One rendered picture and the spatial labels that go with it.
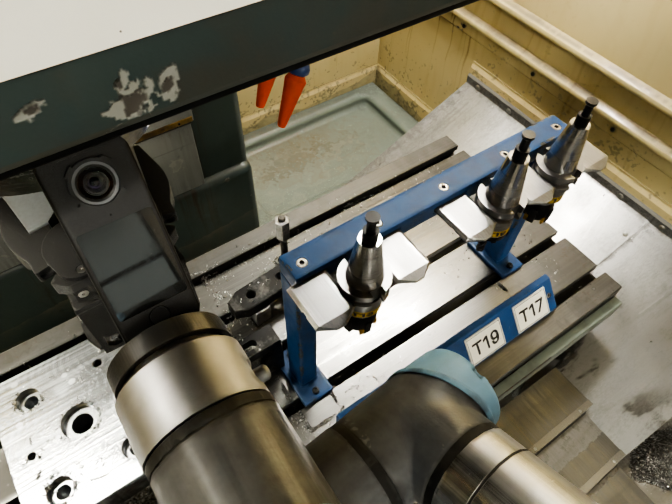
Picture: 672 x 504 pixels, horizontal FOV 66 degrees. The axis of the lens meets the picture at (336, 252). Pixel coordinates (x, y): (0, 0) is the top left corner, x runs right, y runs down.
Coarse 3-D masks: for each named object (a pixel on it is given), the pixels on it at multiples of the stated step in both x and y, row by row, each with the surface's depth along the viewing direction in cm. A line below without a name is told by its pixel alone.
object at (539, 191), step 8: (528, 168) 71; (528, 176) 70; (536, 176) 70; (528, 184) 69; (536, 184) 69; (544, 184) 69; (528, 192) 68; (536, 192) 68; (544, 192) 68; (552, 192) 69; (528, 200) 68; (536, 200) 68; (544, 200) 68
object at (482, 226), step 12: (444, 204) 67; (456, 204) 67; (468, 204) 67; (444, 216) 66; (456, 216) 66; (468, 216) 66; (480, 216) 66; (456, 228) 65; (468, 228) 64; (480, 228) 65; (492, 228) 65; (468, 240) 64; (480, 240) 64
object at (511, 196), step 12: (528, 156) 61; (504, 168) 62; (516, 168) 61; (492, 180) 65; (504, 180) 63; (516, 180) 62; (492, 192) 65; (504, 192) 64; (516, 192) 64; (492, 204) 66; (504, 204) 65; (516, 204) 65
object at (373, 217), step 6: (366, 216) 51; (372, 216) 51; (378, 216) 51; (372, 222) 50; (378, 222) 51; (366, 228) 52; (372, 228) 51; (378, 228) 52; (366, 234) 52; (372, 234) 52; (378, 234) 52; (366, 240) 52; (372, 240) 52
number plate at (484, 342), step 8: (496, 320) 87; (488, 328) 86; (496, 328) 87; (472, 336) 85; (480, 336) 85; (488, 336) 86; (496, 336) 87; (472, 344) 85; (480, 344) 86; (488, 344) 87; (496, 344) 87; (472, 352) 85; (480, 352) 86; (488, 352) 87; (472, 360) 85; (480, 360) 86
